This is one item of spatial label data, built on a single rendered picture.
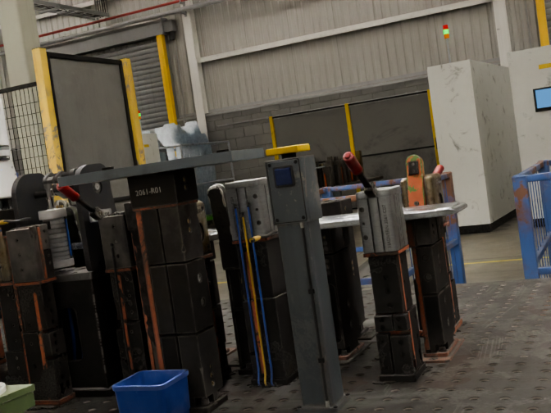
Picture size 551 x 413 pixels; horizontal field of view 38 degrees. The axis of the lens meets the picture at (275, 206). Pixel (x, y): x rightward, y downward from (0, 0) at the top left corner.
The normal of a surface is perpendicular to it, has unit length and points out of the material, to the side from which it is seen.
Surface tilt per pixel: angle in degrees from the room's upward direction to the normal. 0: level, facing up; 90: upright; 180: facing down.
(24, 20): 90
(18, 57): 90
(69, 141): 91
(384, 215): 90
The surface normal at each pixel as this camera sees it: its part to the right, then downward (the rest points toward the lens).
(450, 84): -0.46, 0.11
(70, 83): 0.91, -0.11
